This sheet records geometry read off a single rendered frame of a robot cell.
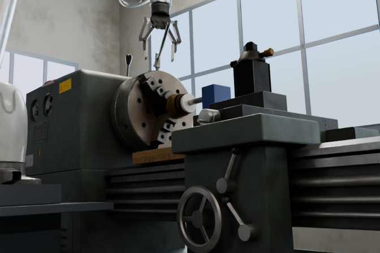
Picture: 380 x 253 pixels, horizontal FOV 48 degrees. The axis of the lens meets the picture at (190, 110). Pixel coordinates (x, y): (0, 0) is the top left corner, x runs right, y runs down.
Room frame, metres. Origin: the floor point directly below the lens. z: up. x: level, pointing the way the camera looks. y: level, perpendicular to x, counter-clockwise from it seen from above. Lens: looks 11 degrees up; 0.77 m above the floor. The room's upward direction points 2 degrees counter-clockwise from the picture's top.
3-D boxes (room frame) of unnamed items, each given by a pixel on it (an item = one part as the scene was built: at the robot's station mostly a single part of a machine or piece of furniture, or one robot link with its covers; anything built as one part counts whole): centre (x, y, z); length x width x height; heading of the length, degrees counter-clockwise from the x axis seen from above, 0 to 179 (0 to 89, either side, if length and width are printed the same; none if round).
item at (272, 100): (1.18, -0.16, 1.00); 0.20 x 0.10 x 0.05; 41
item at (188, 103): (1.45, -0.03, 1.08); 0.13 x 0.07 x 0.07; 41
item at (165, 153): (1.45, -0.03, 0.89); 0.36 x 0.30 x 0.04; 131
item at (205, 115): (1.04, -0.04, 0.95); 0.07 x 0.04 x 0.04; 131
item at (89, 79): (1.93, 0.42, 1.06); 0.59 x 0.48 x 0.39; 41
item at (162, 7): (1.62, 0.11, 1.46); 0.08 x 0.07 x 0.09; 104
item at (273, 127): (1.15, -0.25, 0.90); 0.53 x 0.30 x 0.06; 131
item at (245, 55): (1.16, -0.18, 1.14); 0.08 x 0.08 x 0.03
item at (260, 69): (1.17, -0.18, 1.07); 0.07 x 0.07 x 0.10; 41
